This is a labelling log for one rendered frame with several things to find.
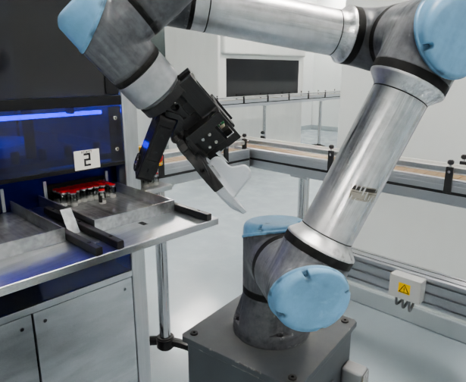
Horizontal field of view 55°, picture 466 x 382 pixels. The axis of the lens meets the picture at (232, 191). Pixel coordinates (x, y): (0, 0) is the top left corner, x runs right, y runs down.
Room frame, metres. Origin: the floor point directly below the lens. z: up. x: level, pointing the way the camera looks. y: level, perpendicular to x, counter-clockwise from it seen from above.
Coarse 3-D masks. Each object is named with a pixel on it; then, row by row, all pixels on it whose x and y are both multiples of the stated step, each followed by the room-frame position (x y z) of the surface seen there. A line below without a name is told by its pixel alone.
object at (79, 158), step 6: (84, 150) 1.35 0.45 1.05; (90, 150) 1.36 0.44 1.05; (96, 150) 1.38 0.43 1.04; (78, 156) 1.33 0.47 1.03; (84, 156) 1.35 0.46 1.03; (90, 156) 1.36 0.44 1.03; (96, 156) 1.38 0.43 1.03; (78, 162) 1.33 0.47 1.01; (90, 162) 1.36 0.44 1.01; (96, 162) 1.37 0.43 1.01; (78, 168) 1.33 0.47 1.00; (84, 168) 1.34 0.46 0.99
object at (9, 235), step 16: (16, 208) 1.22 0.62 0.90; (0, 224) 1.14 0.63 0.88; (16, 224) 1.14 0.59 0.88; (32, 224) 1.14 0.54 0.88; (48, 224) 1.08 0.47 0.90; (0, 240) 1.02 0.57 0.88; (16, 240) 0.94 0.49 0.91; (32, 240) 0.96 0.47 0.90; (48, 240) 0.99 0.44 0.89; (64, 240) 1.02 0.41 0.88; (0, 256) 0.91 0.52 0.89
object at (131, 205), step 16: (128, 192) 1.43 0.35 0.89; (144, 192) 1.37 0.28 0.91; (64, 208) 1.19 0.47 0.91; (80, 208) 1.28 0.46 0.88; (96, 208) 1.28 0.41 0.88; (112, 208) 1.28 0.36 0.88; (128, 208) 1.28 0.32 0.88; (144, 208) 1.19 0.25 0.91; (160, 208) 1.23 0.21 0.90; (96, 224) 1.08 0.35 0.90; (112, 224) 1.12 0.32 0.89
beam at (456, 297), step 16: (368, 256) 1.69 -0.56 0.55; (384, 256) 1.69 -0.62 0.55; (352, 272) 1.71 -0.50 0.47; (368, 272) 1.66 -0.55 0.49; (384, 272) 1.61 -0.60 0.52; (416, 272) 1.54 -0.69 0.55; (432, 272) 1.55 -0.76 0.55; (384, 288) 1.62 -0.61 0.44; (432, 288) 1.48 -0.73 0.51; (448, 288) 1.46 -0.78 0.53; (464, 288) 1.41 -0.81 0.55; (432, 304) 1.49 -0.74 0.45; (448, 304) 1.44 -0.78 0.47; (464, 304) 1.41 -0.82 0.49; (464, 320) 1.40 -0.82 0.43
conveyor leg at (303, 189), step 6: (300, 180) 1.92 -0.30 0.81; (306, 180) 1.91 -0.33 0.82; (300, 186) 1.92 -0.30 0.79; (306, 186) 1.91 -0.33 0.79; (300, 192) 1.92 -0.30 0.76; (306, 192) 1.91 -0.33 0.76; (300, 198) 1.92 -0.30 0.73; (306, 198) 1.91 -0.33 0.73; (300, 204) 1.92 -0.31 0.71; (306, 204) 1.91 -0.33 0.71; (300, 210) 1.92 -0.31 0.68; (306, 210) 1.91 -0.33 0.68; (300, 216) 1.91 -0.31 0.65
